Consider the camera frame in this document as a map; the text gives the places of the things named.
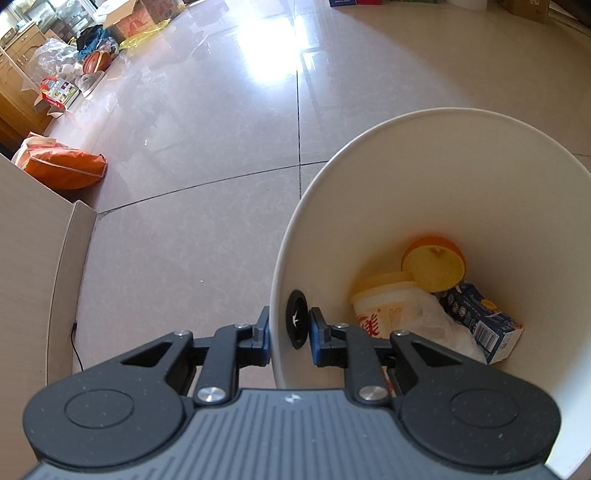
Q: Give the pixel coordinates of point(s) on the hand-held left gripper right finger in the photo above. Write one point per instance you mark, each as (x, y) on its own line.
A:
(316, 337)

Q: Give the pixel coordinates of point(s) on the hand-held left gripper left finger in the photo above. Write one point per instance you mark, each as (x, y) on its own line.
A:
(264, 332)

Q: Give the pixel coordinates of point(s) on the milk tea paper cup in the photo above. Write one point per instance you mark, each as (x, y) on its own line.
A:
(383, 295)

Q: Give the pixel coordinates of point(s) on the orange peel half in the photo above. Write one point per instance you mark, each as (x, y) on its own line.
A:
(434, 267)

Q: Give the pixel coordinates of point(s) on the blue juice carton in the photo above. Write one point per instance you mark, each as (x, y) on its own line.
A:
(489, 323)

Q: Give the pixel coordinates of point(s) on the white trash bin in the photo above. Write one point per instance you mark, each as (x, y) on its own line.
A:
(461, 184)

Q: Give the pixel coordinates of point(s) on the pale cabinet panel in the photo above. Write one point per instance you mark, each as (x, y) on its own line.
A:
(27, 254)

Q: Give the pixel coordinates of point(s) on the orange bag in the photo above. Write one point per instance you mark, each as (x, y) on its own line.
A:
(64, 166)

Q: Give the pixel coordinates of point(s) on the grey slipper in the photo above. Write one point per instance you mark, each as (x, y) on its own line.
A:
(92, 81)

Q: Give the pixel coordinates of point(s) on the colourful toy box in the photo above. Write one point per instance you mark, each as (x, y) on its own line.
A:
(57, 92)

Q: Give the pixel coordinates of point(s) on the yellow plastic bag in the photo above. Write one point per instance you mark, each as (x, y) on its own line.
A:
(143, 39)

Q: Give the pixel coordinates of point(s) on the basketball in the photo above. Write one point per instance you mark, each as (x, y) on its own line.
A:
(97, 62)

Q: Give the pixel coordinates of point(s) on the tall blue box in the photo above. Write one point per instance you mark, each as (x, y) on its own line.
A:
(342, 2)

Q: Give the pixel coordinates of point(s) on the brown cardboard box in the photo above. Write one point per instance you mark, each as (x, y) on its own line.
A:
(166, 9)

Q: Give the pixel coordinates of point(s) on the open cardboard box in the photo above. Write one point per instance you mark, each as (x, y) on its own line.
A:
(131, 21)

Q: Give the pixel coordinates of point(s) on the red box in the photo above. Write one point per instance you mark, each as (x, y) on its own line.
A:
(369, 2)

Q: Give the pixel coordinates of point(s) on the dark clothes pile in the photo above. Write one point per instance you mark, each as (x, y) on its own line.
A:
(94, 37)

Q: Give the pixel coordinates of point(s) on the large clear plastic bag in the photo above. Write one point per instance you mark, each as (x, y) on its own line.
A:
(51, 57)

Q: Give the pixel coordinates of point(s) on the wooden cabinet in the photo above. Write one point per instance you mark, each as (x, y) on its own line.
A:
(14, 78)

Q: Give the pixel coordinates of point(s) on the plain cardboard box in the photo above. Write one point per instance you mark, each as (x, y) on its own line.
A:
(526, 9)

